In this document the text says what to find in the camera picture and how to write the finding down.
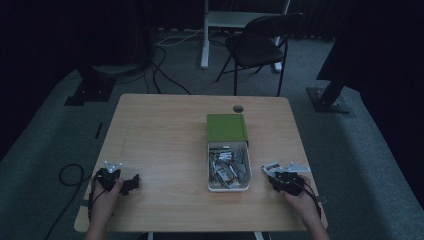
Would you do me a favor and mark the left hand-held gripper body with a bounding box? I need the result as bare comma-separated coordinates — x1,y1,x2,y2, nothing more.
95,160,125,193

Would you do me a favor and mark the black slanted stand with base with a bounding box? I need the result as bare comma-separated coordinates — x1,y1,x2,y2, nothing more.
306,49,364,115

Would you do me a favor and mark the white desk frame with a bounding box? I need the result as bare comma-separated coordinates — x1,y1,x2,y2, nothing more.
200,0,292,73

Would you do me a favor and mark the hand-held gripper cable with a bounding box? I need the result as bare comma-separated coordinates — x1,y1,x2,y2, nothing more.
289,174,323,220
86,178,101,222

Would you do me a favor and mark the green box lid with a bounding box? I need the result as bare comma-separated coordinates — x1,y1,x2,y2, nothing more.
206,113,250,144

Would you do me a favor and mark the left hand-held gripper cable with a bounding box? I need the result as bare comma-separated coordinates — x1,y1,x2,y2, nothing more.
86,178,101,222

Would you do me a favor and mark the black floor cable loop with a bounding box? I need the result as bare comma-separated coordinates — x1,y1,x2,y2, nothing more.
44,162,93,240

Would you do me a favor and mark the pile of small stationery pieces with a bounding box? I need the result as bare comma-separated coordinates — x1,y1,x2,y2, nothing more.
209,145,250,189

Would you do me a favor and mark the person's left hand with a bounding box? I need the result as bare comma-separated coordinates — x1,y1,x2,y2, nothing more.
89,179,125,221

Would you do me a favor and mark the black stand with square base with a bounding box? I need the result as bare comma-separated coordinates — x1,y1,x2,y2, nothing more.
64,64,118,107

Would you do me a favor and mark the right hand-held gripper cable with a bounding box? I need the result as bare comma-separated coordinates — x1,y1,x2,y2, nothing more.
289,174,323,220

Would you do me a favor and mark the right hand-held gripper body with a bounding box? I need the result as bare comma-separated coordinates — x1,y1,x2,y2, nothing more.
261,161,312,197

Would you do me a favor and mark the black folding chair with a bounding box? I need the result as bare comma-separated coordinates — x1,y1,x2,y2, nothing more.
215,12,306,98

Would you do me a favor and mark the white floor cable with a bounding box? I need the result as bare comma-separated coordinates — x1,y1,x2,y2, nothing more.
155,29,205,48

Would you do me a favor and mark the person's right hand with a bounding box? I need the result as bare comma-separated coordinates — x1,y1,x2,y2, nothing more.
282,175,322,223

